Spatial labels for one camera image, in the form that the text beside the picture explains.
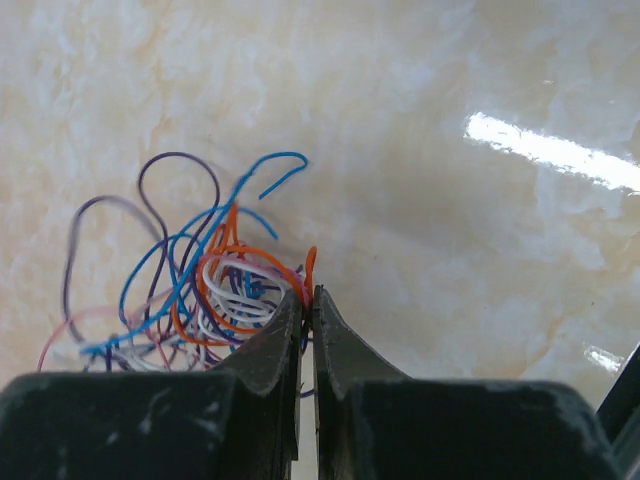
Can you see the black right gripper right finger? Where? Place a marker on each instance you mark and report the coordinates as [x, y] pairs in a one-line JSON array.
[[375, 422]]

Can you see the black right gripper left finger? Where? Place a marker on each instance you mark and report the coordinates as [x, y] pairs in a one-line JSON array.
[[238, 420]]

